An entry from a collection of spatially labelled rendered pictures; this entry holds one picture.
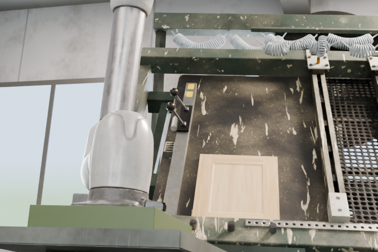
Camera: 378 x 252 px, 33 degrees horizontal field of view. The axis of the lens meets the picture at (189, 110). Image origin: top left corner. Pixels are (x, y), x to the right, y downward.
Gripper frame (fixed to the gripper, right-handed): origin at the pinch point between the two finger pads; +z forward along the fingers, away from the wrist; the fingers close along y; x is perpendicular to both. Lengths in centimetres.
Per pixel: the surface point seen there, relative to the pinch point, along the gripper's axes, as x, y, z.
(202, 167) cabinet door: -11, 16, 76
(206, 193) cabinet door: 3, 10, 82
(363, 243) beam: 14, -49, 82
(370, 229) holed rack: 8, -50, 80
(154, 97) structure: -62, 59, 64
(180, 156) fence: -12, 26, 74
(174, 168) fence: -4, 25, 77
